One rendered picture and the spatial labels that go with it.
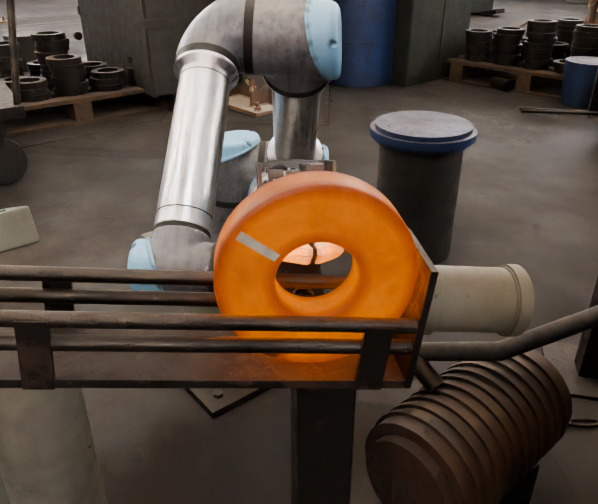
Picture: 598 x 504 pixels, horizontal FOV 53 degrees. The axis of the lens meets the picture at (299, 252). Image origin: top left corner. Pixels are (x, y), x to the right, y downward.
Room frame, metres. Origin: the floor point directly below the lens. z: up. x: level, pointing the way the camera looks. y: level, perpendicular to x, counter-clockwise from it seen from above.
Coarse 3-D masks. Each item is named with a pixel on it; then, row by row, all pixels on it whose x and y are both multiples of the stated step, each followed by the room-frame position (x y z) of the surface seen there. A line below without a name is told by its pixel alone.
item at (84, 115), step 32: (64, 32) 3.59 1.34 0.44; (0, 64) 3.56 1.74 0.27; (32, 64) 3.70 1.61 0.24; (64, 64) 3.30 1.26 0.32; (96, 64) 3.77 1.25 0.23; (32, 96) 3.17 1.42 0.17; (64, 96) 3.30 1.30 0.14; (96, 96) 3.31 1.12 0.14; (128, 96) 3.82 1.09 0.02; (32, 128) 3.11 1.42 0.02
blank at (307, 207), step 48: (288, 192) 0.38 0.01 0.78; (336, 192) 0.38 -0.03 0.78; (240, 240) 0.37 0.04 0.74; (288, 240) 0.38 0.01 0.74; (336, 240) 0.38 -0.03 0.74; (384, 240) 0.38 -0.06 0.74; (240, 288) 0.37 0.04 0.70; (336, 288) 0.41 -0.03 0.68; (384, 288) 0.38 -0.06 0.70; (240, 336) 0.37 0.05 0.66; (288, 336) 0.38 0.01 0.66; (336, 336) 0.38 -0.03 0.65
